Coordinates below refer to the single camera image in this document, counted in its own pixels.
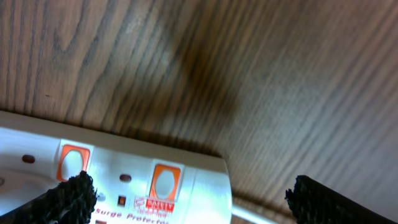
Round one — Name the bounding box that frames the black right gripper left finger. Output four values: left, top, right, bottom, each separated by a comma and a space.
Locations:
1, 171, 97, 224

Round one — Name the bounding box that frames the white power strip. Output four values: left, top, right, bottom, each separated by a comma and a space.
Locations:
1, 112, 232, 223

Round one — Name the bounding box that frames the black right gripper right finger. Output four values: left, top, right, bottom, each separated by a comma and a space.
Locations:
285, 175, 397, 224

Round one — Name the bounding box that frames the white power strip cord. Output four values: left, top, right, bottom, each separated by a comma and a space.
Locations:
231, 203, 277, 224

